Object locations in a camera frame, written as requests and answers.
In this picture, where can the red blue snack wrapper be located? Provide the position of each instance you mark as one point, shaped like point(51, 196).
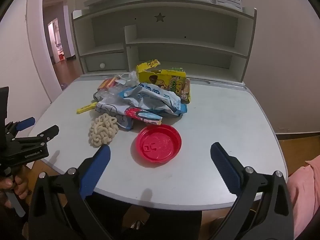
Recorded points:
point(142, 115)

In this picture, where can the small shiny metal object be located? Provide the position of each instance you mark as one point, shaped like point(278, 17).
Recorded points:
point(136, 224)

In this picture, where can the small purple object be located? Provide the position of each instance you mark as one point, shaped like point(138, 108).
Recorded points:
point(63, 86)

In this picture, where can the yellow cardboard box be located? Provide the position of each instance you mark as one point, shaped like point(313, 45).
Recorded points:
point(150, 76)

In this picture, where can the clear plastic bag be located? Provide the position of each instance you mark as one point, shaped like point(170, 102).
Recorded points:
point(108, 94)

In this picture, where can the pink bedding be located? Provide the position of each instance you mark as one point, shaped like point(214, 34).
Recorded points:
point(307, 187)

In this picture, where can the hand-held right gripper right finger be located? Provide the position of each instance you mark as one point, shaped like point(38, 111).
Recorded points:
point(225, 170)

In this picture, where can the red plastic lid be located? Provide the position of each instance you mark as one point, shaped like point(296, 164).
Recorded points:
point(157, 145)

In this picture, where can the white desk shelf unit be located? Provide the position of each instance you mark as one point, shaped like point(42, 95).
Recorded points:
point(175, 30)

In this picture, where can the dried instant noodle block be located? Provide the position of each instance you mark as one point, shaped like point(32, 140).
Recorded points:
point(102, 132)

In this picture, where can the orange snack wrapper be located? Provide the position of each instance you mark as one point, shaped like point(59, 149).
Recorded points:
point(107, 83)

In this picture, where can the white drawer with round knob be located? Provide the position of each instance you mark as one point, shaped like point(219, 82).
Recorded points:
point(112, 61)

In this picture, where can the large blue white plastic bag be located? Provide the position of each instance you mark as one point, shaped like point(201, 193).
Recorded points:
point(160, 97)

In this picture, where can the yellow paper strip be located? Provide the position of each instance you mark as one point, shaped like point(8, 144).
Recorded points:
point(85, 108)

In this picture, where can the white crumpled plastic bag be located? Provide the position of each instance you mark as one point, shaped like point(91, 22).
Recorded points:
point(128, 79)

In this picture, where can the person's left hand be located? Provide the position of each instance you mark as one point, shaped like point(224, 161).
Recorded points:
point(22, 186)

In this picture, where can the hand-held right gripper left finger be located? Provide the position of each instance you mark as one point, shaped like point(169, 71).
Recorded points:
point(97, 170)

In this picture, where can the blue white printed wrapper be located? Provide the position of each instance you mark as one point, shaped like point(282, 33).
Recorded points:
point(110, 108)

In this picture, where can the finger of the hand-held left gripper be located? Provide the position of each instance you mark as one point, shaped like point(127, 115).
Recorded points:
point(48, 132)
point(26, 123)

